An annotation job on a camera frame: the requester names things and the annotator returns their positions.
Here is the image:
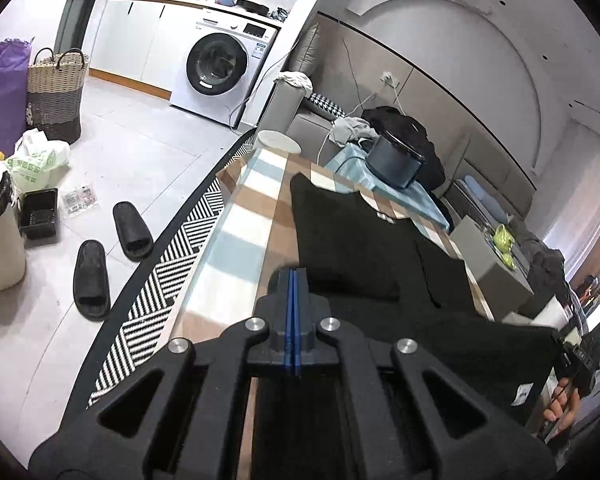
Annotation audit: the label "white washing machine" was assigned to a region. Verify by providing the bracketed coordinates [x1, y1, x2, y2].
[169, 7, 281, 128]

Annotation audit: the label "grey sofa cushion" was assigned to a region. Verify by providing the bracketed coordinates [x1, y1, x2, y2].
[288, 22, 321, 76]

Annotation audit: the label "houndstooth pillow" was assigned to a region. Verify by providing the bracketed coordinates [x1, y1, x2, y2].
[305, 92, 348, 116]

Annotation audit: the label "grey white clothes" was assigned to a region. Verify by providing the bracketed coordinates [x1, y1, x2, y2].
[330, 116, 376, 146]

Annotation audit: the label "wicker laundry basket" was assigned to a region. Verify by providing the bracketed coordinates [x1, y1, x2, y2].
[26, 47, 91, 145]

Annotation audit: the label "white plastic bags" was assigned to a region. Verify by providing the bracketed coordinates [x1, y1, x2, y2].
[5, 128, 72, 191]

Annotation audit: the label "purple bag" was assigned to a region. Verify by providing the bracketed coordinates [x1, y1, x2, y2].
[0, 37, 35, 153]

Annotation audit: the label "round white lid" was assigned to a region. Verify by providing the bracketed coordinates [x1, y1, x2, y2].
[256, 130, 302, 155]

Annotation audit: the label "white cabinet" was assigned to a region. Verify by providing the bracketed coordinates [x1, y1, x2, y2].
[87, 0, 211, 101]

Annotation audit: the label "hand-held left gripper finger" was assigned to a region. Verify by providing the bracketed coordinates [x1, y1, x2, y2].
[27, 269, 296, 480]
[295, 269, 556, 480]

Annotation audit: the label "light blue cloth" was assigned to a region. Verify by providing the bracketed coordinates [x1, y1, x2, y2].
[325, 142, 451, 231]

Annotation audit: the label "black clothes pile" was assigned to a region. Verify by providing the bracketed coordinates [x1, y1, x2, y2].
[360, 106, 446, 191]

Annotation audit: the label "black and white striped rug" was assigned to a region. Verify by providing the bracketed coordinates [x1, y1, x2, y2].
[87, 130, 258, 411]

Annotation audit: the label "plaid tablecloth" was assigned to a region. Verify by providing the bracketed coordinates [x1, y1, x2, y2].
[167, 149, 498, 480]

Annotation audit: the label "grey box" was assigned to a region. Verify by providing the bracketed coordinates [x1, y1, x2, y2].
[450, 215, 535, 321]

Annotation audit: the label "black slipper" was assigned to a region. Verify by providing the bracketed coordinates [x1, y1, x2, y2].
[73, 240, 112, 322]
[112, 201, 155, 262]

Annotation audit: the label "green item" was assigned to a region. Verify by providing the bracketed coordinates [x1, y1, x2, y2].
[492, 224, 516, 266]

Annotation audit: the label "person's right hand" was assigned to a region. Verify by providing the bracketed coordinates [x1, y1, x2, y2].
[542, 379, 581, 436]

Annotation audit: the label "black plastic tray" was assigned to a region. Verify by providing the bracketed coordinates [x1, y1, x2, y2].
[19, 188, 61, 247]

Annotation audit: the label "white trash bin black liner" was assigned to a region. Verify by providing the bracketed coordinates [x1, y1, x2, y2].
[0, 162, 27, 292]

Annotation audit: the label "black knit garment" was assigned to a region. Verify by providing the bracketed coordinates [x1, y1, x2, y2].
[290, 172, 561, 480]

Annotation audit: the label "small clear packet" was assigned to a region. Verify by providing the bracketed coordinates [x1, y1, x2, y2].
[60, 186, 100, 218]

